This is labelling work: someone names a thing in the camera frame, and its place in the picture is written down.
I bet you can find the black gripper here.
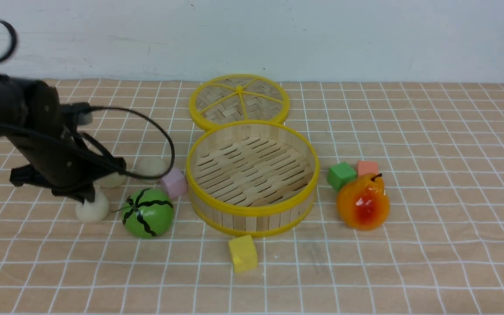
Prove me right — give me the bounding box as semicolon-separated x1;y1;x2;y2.
9;80;126;205

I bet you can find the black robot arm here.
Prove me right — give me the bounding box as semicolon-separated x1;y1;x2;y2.
0;76;126;203

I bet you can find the green cube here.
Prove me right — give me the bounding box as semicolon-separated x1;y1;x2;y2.
326;162;357;192

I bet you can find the salmon orange cube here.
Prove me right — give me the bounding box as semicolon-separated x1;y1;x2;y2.
357;160;379;177

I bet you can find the green toy watermelon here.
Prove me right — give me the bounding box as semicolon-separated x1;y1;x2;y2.
115;187;175;239

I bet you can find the white bun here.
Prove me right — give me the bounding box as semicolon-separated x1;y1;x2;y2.
75;189;110;224
134;156;169;177
95;173;126;188

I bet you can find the bamboo steamer tray yellow rim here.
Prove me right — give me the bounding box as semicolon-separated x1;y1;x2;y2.
186;120;320;238

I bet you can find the bamboo steamer lid yellow rim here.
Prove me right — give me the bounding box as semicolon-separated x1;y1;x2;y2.
189;74;291;131

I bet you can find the yellow cube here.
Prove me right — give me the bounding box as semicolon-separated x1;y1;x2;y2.
228;235;258;273

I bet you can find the pink cube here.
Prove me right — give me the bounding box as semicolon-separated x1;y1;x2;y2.
160;167;188;199

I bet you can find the orange toy pear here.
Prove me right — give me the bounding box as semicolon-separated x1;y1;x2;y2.
336;173;390;231

